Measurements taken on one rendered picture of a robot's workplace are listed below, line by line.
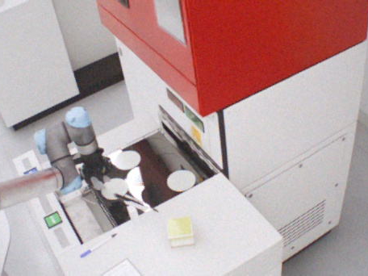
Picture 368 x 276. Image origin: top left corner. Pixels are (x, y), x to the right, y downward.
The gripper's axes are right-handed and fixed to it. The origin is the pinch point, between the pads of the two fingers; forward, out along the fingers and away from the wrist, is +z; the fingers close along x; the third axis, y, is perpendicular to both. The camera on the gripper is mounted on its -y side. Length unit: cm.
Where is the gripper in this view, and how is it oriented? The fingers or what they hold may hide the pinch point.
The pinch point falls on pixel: (98, 186)
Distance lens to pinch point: 173.8
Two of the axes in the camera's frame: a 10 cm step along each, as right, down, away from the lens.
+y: 9.0, 2.0, -3.8
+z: 1.3, 7.3, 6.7
